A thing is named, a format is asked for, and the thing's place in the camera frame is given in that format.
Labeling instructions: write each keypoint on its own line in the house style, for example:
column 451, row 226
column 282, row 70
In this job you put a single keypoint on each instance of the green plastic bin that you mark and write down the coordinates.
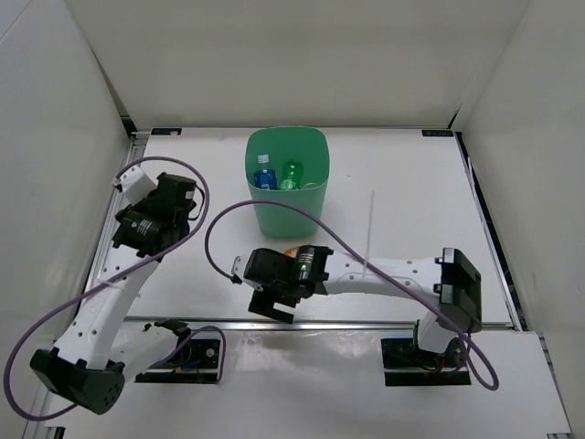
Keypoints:
column 307, row 145

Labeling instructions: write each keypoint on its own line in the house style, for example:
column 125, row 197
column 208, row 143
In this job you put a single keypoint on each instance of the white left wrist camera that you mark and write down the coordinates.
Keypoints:
column 134, row 184

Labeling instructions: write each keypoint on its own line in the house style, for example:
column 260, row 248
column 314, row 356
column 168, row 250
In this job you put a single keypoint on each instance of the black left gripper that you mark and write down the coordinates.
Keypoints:
column 140, row 208

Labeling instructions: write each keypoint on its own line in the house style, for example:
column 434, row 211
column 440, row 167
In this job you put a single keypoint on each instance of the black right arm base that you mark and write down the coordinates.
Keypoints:
column 406, row 365

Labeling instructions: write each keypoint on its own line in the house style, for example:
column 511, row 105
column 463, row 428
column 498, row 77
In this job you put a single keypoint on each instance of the white cable tie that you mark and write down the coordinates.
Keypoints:
column 369, row 232

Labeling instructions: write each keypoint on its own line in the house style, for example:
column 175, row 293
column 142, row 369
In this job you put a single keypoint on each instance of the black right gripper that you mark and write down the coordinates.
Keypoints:
column 263, row 301

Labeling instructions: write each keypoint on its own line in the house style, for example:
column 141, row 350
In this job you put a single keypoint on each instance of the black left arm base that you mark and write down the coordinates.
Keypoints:
column 201, row 361

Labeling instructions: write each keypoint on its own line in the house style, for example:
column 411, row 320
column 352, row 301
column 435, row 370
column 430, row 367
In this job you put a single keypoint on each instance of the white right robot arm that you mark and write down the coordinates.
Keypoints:
column 450, row 283

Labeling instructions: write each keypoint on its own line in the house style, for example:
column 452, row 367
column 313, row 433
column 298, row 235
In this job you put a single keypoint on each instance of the blue label clear bottle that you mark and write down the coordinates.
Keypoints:
column 265, row 176

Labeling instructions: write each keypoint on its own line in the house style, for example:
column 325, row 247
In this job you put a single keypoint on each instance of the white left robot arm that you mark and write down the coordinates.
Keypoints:
column 83, row 366

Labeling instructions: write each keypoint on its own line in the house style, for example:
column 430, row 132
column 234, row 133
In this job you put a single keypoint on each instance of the orange plastic bottle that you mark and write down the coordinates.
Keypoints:
column 291, row 251

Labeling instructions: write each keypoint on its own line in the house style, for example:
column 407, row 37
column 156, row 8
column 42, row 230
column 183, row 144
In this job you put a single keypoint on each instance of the green plastic bottle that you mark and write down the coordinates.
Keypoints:
column 292, row 175

